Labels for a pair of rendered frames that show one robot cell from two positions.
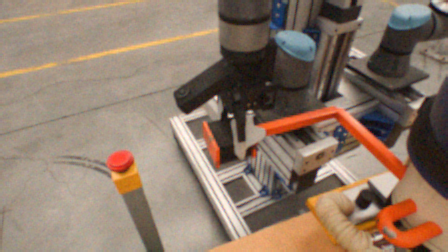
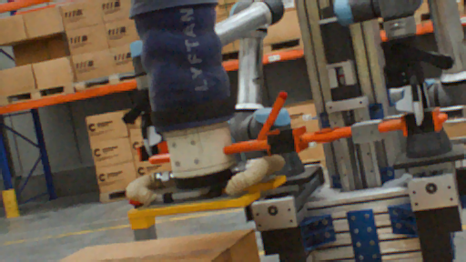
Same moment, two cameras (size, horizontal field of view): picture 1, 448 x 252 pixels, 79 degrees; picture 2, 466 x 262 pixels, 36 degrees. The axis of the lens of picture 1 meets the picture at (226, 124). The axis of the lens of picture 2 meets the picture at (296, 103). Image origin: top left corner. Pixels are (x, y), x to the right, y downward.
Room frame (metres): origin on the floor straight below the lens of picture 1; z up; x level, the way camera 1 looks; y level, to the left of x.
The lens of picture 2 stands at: (-1.00, -1.81, 1.40)
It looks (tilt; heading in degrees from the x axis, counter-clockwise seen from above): 3 degrees down; 41
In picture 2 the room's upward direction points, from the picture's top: 11 degrees counter-clockwise
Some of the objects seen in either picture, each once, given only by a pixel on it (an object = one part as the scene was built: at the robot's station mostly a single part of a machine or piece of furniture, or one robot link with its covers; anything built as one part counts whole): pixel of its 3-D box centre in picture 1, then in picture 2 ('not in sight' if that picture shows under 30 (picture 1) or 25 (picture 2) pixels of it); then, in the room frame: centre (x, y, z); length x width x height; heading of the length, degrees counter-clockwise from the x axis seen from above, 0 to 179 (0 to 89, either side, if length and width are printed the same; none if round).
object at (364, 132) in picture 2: not in sight; (368, 131); (0.41, -0.81, 1.21); 0.07 x 0.07 x 0.04; 20
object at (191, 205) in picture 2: not in sight; (192, 199); (0.16, -0.41, 1.11); 0.34 x 0.10 x 0.05; 110
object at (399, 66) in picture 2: not in sight; (403, 63); (0.46, -0.92, 1.36); 0.09 x 0.08 x 0.12; 109
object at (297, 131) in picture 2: not in sight; (287, 140); (0.34, -0.61, 1.21); 0.10 x 0.08 x 0.06; 20
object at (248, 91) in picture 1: (245, 77); (156, 106); (0.40, -0.03, 1.35); 0.09 x 0.08 x 0.12; 110
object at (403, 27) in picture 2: not in sight; (400, 29); (0.46, -0.93, 1.44); 0.08 x 0.08 x 0.05
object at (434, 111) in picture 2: not in sight; (421, 121); (0.45, -0.94, 1.21); 0.08 x 0.07 x 0.05; 110
